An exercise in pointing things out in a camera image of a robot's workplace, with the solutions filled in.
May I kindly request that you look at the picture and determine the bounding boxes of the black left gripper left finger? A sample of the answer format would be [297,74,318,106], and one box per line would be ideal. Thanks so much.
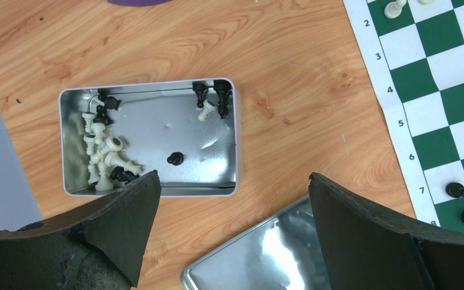
[0,170,161,289]

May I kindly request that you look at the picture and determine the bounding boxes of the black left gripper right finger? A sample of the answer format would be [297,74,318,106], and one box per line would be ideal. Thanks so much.
[309,173,464,289]

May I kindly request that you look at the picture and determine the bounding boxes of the silver tin lid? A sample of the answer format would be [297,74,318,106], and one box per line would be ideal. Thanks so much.
[180,196,331,289]

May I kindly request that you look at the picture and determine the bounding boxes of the silver tin box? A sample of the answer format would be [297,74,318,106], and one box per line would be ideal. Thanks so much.
[59,77,243,197]

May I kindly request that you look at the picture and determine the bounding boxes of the green white chess board mat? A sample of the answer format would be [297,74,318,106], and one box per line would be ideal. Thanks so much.
[344,0,464,233]

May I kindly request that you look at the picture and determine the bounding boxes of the white chess pieces in tin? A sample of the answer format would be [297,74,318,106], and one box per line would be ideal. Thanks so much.
[82,111,142,192]

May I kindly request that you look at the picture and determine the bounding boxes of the white chess pawn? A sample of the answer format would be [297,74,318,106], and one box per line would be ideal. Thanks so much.
[384,0,407,19]

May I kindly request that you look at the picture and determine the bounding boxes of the purple metronome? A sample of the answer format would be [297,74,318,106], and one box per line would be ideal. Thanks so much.
[108,0,171,7]

